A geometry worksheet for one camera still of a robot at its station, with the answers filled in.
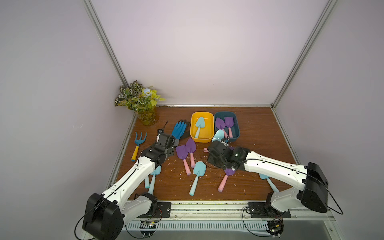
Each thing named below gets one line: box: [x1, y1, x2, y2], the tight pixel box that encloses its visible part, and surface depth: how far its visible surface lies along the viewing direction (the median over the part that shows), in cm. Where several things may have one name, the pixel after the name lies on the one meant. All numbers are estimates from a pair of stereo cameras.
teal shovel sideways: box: [212, 129, 225, 143], surface depth 83 cm
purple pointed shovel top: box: [215, 117, 228, 138], surface depth 109 cm
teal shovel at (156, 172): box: [148, 165, 162, 194], surface depth 84 cm
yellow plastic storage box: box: [190, 111, 215, 143], surface depth 109 cm
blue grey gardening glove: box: [171, 119, 187, 147], surface depth 107 cm
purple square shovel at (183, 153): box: [175, 144, 192, 176], surface depth 95 cm
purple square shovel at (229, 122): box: [224, 116, 234, 138], surface depth 111 cm
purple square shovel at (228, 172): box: [217, 168, 236, 193], surface depth 84 cm
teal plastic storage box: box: [214, 111, 240, 141], surface depth 109 cm
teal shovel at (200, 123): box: [194, 116, 206, 139], surface depth 110 cm
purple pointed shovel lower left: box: [186, 138, 197, 168], surface depth 98 cm
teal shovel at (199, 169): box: [189, 161, 207, 196], surface depth 87 cm
